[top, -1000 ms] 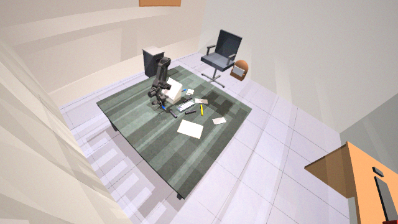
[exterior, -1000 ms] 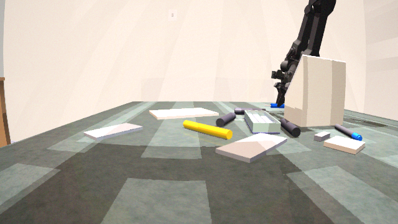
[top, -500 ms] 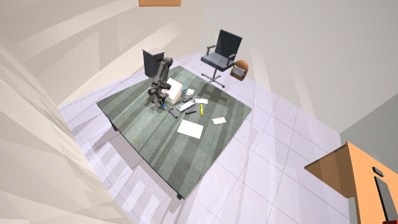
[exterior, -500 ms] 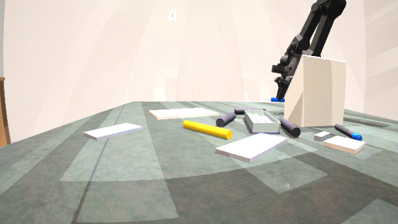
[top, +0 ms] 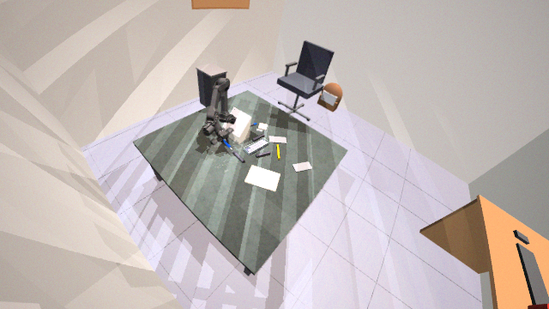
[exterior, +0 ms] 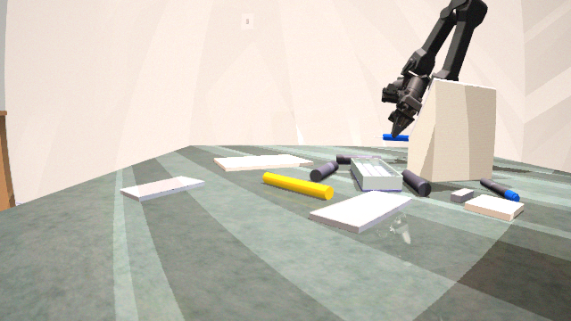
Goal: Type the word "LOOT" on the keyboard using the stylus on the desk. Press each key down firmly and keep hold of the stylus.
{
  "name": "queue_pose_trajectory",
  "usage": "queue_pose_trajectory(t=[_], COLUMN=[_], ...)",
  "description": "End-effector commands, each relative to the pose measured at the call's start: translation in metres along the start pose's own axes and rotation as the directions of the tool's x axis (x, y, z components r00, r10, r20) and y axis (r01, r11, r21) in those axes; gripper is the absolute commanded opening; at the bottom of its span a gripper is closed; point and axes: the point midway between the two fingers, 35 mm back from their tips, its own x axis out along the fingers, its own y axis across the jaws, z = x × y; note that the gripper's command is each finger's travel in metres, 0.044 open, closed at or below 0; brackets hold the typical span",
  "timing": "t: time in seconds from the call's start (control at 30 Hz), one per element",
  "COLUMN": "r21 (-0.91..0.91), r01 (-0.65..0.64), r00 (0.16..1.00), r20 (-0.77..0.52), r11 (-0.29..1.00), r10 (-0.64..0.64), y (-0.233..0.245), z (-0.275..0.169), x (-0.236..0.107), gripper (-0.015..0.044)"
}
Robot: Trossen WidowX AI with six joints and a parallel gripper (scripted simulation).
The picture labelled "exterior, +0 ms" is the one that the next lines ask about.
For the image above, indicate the blue stylus with white tip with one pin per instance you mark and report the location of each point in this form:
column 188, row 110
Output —
column 388, row 137

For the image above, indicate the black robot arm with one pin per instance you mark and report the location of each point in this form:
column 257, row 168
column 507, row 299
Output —
column 469, row 15

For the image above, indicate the yellow cylinder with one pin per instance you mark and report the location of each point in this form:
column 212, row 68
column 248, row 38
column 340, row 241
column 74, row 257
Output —
column 300, row 186

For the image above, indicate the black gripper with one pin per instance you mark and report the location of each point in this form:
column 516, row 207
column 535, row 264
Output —
column 402, row 117

